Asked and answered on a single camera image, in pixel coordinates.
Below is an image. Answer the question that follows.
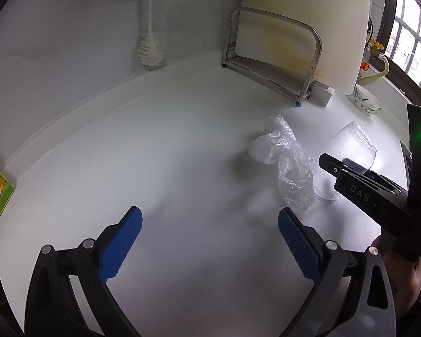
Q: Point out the clear plastic bag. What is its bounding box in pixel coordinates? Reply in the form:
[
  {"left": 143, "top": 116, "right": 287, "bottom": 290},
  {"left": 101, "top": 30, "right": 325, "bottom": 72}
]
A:
[{"left": 247, "top": 114, "right": 315, "bottom": 213}]

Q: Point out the clear plastic jar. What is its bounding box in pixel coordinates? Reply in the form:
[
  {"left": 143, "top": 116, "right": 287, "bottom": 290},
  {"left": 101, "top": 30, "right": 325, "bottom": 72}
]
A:
[{"left": 314, "top": 121, "right": 378, "bottom": 201}]

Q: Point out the window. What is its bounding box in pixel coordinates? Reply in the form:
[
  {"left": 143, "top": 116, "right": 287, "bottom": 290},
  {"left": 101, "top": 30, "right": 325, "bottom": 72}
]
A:
[{"left": 384, "top": 0, "right": 421, "bottom": 99}]

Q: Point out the white cutting board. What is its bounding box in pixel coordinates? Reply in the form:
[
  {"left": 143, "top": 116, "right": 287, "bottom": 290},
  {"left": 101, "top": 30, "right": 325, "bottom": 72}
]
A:
[{"left": 240, "top": 0, "right": 370, "bottom": 95}]

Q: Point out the pale yellow hose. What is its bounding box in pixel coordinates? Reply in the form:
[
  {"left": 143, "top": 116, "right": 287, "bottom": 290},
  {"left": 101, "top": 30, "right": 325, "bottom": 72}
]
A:
[{"left": 360, "top": 58, "right": 391, "bottom": 85}]

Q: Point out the person's right hand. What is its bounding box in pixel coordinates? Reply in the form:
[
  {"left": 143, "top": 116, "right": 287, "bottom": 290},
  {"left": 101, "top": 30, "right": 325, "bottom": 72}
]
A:
[{"left": 372, "top": 233, "right": 421, "bottom": 324}]

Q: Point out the white bottle brush blue handle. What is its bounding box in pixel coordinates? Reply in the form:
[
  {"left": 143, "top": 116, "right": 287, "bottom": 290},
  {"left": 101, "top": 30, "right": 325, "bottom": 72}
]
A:
[{"left": 130, "top": 0, "right": 165, "bottom": 67}]

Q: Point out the metal cutting board rack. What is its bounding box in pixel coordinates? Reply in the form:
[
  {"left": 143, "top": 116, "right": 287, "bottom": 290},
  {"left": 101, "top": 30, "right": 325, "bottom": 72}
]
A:
[{"left": 222, "top": 7, "right": 322, "bottom": 108}]

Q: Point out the gas valve yellow handle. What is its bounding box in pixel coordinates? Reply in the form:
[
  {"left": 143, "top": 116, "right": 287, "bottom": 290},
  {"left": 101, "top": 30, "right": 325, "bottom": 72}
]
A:
[{"left": 368, "top": 40, "right": 385, "bottom": 57}]

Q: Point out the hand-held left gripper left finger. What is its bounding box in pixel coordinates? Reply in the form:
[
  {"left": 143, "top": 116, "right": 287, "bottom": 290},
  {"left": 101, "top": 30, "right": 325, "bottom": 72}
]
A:
[{"left": 24, "top": 205, "right": 143, "bottom": 337}]

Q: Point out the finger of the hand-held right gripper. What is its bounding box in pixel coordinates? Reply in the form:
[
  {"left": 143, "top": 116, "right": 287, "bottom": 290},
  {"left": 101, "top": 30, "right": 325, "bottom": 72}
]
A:
[
  {"left": 334, "top": 168, "right": 408, "bottom": 226},
  {"left": 319, "top": 153, "right": 408, "bottom": 201}
]

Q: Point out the white patterned bowl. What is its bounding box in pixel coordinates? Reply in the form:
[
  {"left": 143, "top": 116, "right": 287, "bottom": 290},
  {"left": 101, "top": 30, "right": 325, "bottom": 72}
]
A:
[{"left": 353, "top": 84, "right": 383, "bottom": 116}]

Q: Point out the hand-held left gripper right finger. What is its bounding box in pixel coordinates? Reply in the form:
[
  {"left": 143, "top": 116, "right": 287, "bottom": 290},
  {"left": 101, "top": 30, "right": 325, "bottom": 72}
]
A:
[{"left": 278, "top": 207, "right": 397, "bottom": 337}]

